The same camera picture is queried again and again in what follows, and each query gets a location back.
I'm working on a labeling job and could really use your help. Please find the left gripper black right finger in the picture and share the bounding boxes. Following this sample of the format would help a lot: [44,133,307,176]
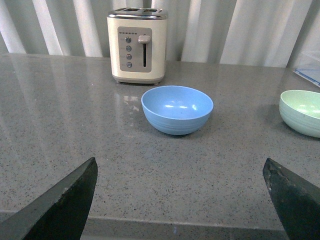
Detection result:
[262,158,320,240]

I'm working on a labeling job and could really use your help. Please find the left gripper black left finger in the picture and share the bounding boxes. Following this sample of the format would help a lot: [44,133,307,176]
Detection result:
[0,157,98,240]

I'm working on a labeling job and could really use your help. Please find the green bowl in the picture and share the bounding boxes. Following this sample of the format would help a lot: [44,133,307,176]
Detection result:
[279,89,320,138]

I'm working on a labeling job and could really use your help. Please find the blue bowl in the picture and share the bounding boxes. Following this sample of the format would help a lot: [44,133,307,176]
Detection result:
[141,85,214,136]

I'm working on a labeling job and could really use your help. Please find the clear plastic food container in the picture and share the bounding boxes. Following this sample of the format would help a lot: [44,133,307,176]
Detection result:
[293,50,320,87]

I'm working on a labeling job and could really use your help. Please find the white pleated curtain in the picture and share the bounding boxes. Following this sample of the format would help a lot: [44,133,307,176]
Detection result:
[0,0,320,68]

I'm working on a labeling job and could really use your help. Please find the cream two-slot toaster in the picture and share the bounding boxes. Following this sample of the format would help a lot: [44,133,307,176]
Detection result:
[106,7,168,85]

